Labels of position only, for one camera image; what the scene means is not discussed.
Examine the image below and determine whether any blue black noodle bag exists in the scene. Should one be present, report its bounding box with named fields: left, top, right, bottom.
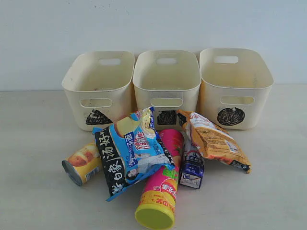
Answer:
left=92, top=107, right=175, bottom=201

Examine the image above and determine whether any orange snack bag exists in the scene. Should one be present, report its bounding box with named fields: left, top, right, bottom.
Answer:
left=177, top=110, right=251, bottom=173

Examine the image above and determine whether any blue white milk carton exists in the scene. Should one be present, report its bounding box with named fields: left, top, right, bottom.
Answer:
left=179, top=140, right=204, bottom=189

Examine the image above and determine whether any yellow chips can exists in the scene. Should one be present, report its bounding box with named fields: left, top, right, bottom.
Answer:
left=62, top=141, right=102, bottom=186

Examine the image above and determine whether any pink chips can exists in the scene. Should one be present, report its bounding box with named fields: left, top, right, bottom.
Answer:
left=135, top=129, right=184, bottom=230

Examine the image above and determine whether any cream bin with square mark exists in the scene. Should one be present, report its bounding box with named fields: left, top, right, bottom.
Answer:
left=132, top=50, right=201, bottom=130

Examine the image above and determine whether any cream bin with triangle mark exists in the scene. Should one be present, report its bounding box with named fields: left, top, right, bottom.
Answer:
left=62, top=51, right=135, bottom=131

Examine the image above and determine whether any cream bin with circle mark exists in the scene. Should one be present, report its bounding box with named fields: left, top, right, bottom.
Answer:
left=199, top=48, right=274, bottom=130

